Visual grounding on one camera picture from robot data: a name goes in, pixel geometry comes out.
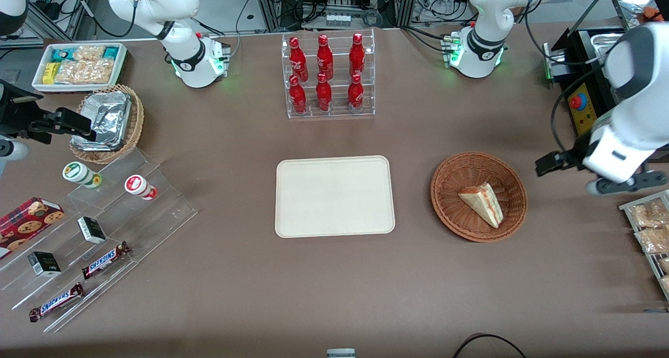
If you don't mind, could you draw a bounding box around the clear acrylic step display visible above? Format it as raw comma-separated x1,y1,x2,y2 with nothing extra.
0,147,199,334

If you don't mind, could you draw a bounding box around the small rice cracker bag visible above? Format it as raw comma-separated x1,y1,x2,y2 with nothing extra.
73,45,106,62

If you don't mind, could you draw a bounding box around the black floor cable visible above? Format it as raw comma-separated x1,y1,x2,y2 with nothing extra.
452,333,528,358

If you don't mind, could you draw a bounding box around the red tartan cookie box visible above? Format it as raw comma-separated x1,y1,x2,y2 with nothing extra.
0,197,65,260

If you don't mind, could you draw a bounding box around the snickers chocolate bar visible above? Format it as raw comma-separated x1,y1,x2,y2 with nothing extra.
81,241,132,281
28,282,86,323

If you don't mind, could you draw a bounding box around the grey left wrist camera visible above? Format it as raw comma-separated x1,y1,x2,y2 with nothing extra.
586,170,668,197

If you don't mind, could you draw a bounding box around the brown round wicker basket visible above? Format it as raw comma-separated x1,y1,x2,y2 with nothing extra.
430,151,528,243

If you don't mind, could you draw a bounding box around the steel warmer pan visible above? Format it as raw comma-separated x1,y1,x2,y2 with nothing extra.
590,31,638,55

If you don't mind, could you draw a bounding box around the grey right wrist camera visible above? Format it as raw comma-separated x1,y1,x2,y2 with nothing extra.
0,137,30,177

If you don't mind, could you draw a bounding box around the green lid yogurt cup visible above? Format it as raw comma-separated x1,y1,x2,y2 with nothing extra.
62,161,103,189

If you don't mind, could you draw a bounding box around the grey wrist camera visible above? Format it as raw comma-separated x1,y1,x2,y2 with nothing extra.
0,137,30,177
586,170,668,197

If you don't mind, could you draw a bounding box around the large rice cracker bag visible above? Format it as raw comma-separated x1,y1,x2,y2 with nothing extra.
54,59,116,85

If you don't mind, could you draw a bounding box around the red lid yogurt cup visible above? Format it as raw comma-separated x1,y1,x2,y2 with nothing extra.
124,174,158,201

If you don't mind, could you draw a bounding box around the red cola bottle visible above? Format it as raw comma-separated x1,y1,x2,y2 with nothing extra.
289,37,309,83
316,73,333,113
289,75,307,116
317,34,334,82
349,32,366,78
348,73,365,113

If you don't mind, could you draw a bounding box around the silver foil container stack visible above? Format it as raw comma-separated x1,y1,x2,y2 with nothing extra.
71,91,132,152

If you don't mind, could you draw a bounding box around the cream plastic serving tray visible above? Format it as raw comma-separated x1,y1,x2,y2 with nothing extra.
275,155,396,239

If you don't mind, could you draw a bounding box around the triangular sandwich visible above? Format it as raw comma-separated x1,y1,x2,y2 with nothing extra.
458,182,504,229

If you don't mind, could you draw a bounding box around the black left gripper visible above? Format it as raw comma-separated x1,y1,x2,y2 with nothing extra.
535,135,594,177

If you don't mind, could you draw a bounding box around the light wicker basket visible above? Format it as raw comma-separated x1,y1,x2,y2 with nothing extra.
69,84,145,165

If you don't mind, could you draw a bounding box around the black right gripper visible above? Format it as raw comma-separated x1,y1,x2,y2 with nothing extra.
0,80,98,144

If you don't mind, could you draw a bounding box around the tray of packaged pastries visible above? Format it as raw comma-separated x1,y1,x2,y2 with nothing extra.
619,189,669,302

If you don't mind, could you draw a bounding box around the black food warmer machine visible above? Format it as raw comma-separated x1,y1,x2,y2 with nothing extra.
543,0,669,165

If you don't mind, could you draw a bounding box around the small black carton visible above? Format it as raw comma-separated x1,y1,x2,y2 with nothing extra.
77,216,107,245
27,251,62,278

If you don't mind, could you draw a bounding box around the white rectangular snack bin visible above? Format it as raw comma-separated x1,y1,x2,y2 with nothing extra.
31,42,128,94

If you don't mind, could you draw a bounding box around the clear acrylic bottle rack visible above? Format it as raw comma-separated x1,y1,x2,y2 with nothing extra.
281,28,376,120

